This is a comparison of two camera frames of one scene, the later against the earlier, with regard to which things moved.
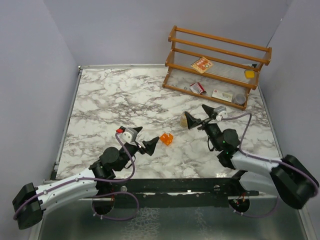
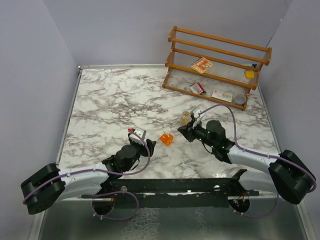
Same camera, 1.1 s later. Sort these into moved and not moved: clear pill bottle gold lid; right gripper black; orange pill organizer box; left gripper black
Moved: right gripper black
Not moved: orange pill organizer box; clear pill bottle gold lid; left gripper black
